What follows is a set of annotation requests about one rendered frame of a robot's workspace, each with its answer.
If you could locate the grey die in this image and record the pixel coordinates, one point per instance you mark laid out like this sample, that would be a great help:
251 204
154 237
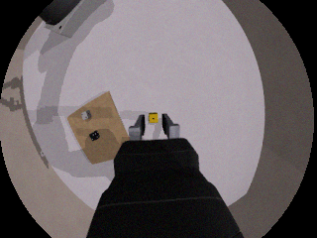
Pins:
86 114

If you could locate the black die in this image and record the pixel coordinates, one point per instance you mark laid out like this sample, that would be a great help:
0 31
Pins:
94 135

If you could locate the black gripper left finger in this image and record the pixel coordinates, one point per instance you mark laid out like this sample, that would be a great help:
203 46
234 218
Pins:
137 131

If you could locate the yellow die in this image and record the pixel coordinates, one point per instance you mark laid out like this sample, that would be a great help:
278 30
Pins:
153 117

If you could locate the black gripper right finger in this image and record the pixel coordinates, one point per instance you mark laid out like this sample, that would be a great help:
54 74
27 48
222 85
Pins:
170 129

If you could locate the brown square mat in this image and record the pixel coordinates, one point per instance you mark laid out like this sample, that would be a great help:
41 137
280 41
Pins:
106 120

